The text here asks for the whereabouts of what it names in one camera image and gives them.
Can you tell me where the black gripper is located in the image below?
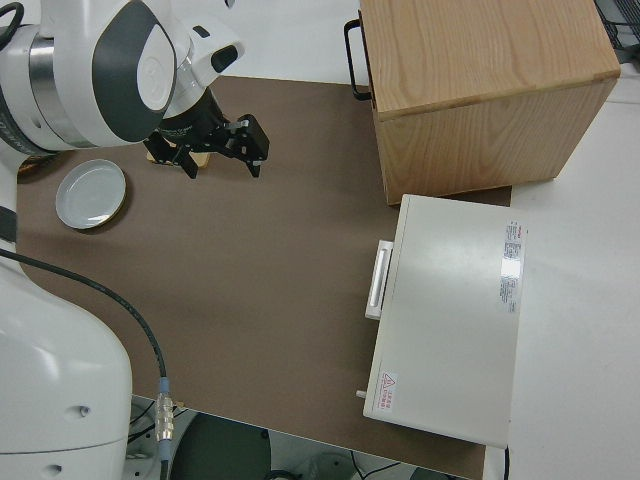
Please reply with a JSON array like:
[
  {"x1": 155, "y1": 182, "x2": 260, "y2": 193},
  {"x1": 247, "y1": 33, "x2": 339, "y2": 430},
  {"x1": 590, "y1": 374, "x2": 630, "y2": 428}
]
[{"x1": 143, "y1": 91, "x2": 272, "y2": 181}]

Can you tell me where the gray round plate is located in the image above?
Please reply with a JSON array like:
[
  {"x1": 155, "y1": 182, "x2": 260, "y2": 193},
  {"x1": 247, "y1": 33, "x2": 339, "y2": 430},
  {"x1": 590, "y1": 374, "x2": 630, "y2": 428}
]
[{"x1": 54, "y1": 158, "x2": 128, "y2": 232}]

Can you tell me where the wooden mug tree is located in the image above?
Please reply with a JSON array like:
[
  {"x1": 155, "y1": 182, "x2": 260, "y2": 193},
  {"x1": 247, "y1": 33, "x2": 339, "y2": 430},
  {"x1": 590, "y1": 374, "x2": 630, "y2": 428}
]
[{"x1": 145, "y1": 149, "x2": 212, "y2": 170}]

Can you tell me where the brown table mat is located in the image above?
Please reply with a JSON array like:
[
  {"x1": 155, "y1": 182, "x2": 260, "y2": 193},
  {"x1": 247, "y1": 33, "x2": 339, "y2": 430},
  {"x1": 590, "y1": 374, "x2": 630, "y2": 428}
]
[{"x1": 14, "y1": 74, "x2": 514, "y2": 467}]

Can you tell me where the light wooden cabinet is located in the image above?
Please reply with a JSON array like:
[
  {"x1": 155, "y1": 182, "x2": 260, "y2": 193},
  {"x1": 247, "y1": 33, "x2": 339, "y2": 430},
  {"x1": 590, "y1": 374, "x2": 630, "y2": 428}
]
[{"x1": 358, "y1": 0, "x2": 622, "y2": 208}]

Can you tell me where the white toaster oven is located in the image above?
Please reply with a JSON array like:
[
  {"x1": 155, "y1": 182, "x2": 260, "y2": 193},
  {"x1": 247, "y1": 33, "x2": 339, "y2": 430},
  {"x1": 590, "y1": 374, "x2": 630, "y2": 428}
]
[{"x1": 355, "y1": 193, "x2": 529, "y2": 449}]

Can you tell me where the dark gray round base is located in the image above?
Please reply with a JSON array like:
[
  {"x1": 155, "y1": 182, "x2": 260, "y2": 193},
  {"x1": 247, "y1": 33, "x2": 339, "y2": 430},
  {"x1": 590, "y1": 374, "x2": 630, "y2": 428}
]
[{"x1": 167, "y1": 413, "x2": 273, "y2": 480}]

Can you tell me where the black cabinet handle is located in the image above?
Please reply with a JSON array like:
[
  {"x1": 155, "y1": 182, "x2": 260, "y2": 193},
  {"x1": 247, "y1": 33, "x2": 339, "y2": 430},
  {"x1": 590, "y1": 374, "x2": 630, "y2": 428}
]
[{"x1": 342, "y1": 18, "x2": 374, "y2": 102}]

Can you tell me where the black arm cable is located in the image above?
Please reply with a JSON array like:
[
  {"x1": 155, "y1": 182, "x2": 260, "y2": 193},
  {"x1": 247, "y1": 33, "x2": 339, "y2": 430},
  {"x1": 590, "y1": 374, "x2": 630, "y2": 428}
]
[{"x1": 0, "y1": 248, "x2": 177, "y2": 480}]

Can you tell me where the black wire rack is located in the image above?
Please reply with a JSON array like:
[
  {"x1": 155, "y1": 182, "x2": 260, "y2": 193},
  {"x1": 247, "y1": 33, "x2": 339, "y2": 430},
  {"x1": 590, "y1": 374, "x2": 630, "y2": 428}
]
[{"x1": 596, "y1": 0, "x2": 640, "y2": 52}]

